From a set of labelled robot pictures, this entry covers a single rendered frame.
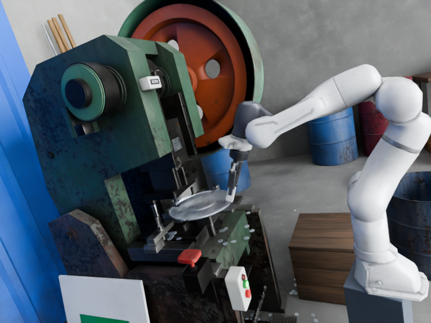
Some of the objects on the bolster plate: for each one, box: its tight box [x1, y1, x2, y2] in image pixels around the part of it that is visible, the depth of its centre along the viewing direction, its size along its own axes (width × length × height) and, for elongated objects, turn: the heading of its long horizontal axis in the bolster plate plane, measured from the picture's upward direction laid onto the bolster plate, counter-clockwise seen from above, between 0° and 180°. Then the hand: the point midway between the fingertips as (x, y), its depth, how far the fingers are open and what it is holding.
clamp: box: [144, 217, 174, 253], centre depth 112 cm, size 6×17×10 cm, turn 22°
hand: (230, 193), depth 113 cm, fingers closed
